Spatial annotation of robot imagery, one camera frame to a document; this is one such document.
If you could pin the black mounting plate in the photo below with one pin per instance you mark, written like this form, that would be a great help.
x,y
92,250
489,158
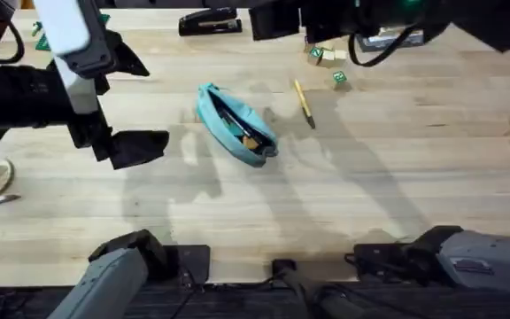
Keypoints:
x,y
379,263

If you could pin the pale left wrist plate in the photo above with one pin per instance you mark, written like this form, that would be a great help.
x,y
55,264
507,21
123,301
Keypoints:
x,y
62,22

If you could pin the small green toy block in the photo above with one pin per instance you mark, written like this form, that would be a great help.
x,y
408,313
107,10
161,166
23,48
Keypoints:
x,y
339,77

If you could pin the wooden toy blocks heap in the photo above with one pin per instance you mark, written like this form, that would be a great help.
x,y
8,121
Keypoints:
x,y
328,55

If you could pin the black rail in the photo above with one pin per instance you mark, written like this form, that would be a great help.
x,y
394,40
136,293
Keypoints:
x,y
237,305

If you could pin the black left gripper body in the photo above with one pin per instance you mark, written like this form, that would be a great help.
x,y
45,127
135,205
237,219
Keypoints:
x,y
16,95

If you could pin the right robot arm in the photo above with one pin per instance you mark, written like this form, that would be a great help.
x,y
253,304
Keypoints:
x,y
481,266

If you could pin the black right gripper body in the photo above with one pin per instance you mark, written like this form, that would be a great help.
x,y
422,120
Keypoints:
x,y
339,15

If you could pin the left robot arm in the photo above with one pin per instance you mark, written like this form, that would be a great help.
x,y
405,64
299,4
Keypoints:
x,y
104,283

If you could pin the black stapler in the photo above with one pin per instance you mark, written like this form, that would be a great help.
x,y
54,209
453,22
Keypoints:
x,y
210,24

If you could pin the yellow pen with black tip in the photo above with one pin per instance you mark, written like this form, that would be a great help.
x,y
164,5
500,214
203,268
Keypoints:
x,y
303,102

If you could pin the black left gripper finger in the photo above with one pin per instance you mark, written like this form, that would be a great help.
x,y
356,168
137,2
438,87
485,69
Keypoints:
x,y
140,148
124,57

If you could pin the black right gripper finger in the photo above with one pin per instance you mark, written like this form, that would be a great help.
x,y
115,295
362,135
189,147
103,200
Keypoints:
x,y
275,22

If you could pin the teal zip bag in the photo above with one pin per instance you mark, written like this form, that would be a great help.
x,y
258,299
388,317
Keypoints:
x,y
219,119

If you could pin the dark flat box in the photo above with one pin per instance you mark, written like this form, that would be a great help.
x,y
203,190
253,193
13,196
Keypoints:
x,y
388,41

